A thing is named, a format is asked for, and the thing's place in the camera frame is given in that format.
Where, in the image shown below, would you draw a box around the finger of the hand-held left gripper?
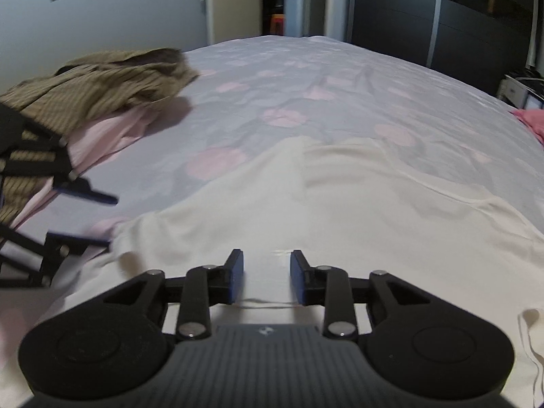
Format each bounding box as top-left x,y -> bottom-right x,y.
0,102 -> 120,205
0,221 -> 112,290

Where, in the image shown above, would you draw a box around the cream long-sleeve shirt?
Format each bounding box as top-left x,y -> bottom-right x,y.
0,136 -> 544,408

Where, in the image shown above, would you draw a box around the grey bed sheet pink dots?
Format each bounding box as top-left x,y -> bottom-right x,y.
8,34 -> 544,243

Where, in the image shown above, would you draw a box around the olive striped shirt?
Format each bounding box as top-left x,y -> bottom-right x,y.
0,49 -> 200,222

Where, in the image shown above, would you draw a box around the cream room door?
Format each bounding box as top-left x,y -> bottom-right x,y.
204,0 -> 264,45

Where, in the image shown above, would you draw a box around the black sliding wardrobe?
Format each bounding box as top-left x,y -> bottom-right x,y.
348,0 -> 544,94

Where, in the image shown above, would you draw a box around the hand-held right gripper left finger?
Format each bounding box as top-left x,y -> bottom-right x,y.
100,248 -> 245,341

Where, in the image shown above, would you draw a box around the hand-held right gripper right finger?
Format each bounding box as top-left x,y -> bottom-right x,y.
290,250 -> 432,341

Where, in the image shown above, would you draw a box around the pale pink garment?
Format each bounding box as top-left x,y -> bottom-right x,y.
8,105 -> 171,230

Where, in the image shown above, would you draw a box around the silver nightstand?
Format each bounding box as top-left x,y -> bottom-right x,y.
497,68 -> 544,109

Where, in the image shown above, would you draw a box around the pink pillow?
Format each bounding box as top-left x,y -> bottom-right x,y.
510,108 -> 544,145

